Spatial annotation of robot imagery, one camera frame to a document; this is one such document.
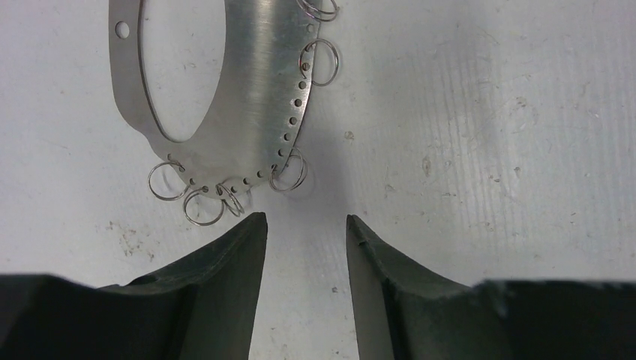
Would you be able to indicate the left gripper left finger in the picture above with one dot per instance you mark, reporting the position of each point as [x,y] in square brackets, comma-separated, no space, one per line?
[201,306]

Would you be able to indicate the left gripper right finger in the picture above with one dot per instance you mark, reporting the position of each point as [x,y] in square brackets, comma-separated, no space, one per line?
[403,310]

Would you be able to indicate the perforated metal key plate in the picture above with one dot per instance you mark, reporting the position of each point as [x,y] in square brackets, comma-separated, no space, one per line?
[257,109]

